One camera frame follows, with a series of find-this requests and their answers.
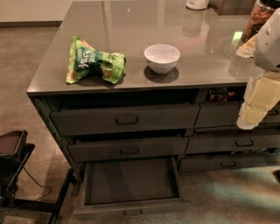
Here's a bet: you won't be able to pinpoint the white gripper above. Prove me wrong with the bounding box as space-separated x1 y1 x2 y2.
248 9 280 110

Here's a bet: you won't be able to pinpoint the green rice chip bag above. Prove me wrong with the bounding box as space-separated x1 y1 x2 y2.
66 36 126 84

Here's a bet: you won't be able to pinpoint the clear snack jar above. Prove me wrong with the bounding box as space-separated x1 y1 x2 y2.
241 0 280 42

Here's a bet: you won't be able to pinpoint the bottom right drawer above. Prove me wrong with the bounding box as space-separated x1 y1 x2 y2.
179 153 280 172

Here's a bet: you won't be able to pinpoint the black cable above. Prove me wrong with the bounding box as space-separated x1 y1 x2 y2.
17 164 53 205

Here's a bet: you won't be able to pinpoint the grey drawer cabinet counter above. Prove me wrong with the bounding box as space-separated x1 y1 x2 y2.
27 0 279 177

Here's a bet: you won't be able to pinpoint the snack packets in drawer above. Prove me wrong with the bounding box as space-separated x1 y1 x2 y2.
207 87 244 102

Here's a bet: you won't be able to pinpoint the white ceramic bowl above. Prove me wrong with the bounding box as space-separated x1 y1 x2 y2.
144 44 180 74

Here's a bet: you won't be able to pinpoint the open bottom left drawer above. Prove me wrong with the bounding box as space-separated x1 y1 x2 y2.
73 157 186 220

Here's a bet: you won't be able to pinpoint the top left drawer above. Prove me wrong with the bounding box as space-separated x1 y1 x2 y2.
51 104 200 136

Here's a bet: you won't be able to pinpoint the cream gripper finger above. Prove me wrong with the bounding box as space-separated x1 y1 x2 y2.
236 104 267 130

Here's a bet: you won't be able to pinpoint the black metal stand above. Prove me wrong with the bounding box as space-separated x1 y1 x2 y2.
0 130 75 224

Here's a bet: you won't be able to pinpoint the top right drawer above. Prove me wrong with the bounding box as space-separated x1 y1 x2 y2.
195 101 280 128

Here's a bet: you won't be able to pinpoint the middle left drawer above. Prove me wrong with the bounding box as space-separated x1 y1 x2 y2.
68 136 189 162

